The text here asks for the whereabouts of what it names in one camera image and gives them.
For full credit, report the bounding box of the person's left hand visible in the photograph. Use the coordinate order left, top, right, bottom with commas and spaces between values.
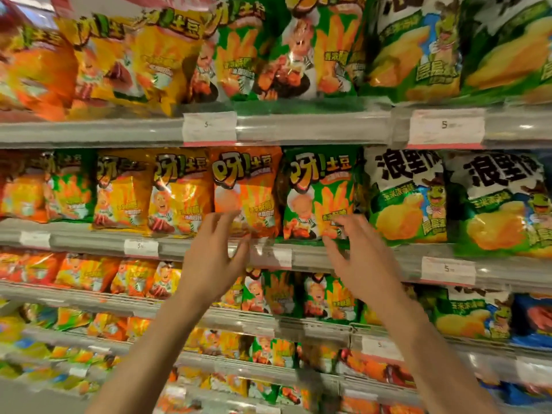
177, 210, 252, 313

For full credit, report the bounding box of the person's right hand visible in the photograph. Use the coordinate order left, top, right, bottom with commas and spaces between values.
322, 213, 417, 317

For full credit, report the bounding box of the metal store shelving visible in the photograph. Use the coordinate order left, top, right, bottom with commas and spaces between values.
0, 101, 552, 414

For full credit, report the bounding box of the person's left forearm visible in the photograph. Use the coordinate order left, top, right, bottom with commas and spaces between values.
86, 297, 221, 414

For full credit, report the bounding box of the white price tag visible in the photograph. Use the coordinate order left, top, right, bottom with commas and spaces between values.
362, 336, 404, 363
407, 108, 487, 150
420, 256, 477, 288
182, 110, 238, 147
19, 230, 52, 250
254, 245, 294, 270
124, 239, 160, 259

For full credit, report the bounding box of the person's right forearm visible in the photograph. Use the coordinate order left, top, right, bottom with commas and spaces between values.
386, 299, 501, 414

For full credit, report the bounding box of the red hanging banner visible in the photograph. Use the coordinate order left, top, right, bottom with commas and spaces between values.
49, 0, 216, 10

